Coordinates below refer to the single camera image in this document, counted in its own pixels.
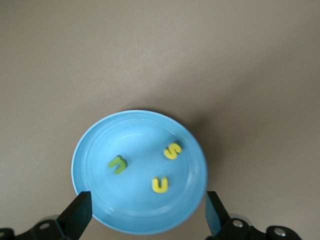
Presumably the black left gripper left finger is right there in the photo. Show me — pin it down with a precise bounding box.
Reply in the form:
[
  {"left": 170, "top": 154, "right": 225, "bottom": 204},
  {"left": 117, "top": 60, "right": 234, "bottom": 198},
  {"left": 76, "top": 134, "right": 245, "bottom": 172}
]
[{"left": 0, "top": 191, "right": 93, "bottom": 240}]

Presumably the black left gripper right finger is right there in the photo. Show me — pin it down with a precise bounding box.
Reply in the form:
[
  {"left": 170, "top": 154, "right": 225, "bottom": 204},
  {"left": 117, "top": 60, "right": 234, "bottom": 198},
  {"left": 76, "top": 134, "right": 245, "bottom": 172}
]
[{"left": 204, "top": 191, "right": 301, "bottom": 240}]

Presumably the yellow foam letter n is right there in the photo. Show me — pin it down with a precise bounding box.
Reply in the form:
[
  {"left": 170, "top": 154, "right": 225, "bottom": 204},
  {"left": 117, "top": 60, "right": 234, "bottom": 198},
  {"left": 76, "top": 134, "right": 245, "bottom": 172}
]
[{"left": 151, "top": 175, "right": 170, "bottom": 194}]

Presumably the green foam letter u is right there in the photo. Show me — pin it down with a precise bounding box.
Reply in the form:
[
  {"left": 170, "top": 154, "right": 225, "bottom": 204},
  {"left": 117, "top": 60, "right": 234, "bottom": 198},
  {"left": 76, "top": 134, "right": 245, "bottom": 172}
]
[{"left": 107, "top": 154, "right": 129, "bottom": 175}]

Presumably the yellow foam letter s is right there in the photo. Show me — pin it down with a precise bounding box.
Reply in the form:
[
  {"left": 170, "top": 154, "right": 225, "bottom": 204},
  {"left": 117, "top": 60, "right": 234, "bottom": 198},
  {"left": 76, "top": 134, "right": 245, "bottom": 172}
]
[{"left": 163, "top": 141, "right": 183, "bottom": 161}]

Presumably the blue plate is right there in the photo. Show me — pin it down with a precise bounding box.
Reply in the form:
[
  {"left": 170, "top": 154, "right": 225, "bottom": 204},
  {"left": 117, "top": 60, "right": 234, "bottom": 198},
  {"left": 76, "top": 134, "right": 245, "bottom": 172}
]
[{"left": 71, "top": 109, "right": 208, "bottom": 235}]

